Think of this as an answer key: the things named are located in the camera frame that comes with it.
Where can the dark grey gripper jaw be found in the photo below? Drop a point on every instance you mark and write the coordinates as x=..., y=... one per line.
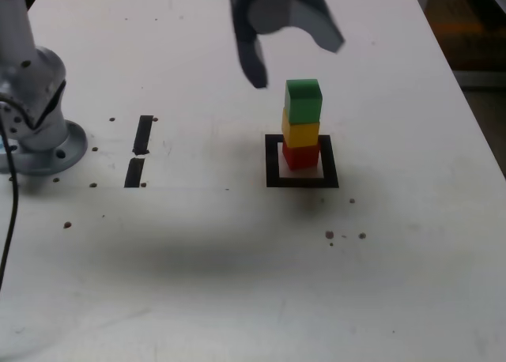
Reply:
x=249, y=57

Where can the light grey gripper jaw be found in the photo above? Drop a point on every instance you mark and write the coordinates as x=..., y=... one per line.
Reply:
x=312, y=18

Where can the green cube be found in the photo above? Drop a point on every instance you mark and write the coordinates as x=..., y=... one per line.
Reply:
x=302, y=101

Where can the yellow cube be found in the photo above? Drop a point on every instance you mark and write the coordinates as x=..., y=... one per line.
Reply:
x=300, y=134

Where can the red cube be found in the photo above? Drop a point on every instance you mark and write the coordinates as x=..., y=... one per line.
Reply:
x=300, y=156

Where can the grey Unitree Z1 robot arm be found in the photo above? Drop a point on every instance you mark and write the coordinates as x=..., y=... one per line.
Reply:
x=75, y=144

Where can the black tape square outline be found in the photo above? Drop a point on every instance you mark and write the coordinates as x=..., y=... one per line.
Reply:
x=300, y=182

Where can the black tape strip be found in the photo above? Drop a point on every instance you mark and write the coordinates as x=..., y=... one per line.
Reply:
x=138, y=156

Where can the grey metal bar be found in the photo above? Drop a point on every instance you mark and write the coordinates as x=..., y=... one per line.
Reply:
x=482, y=79

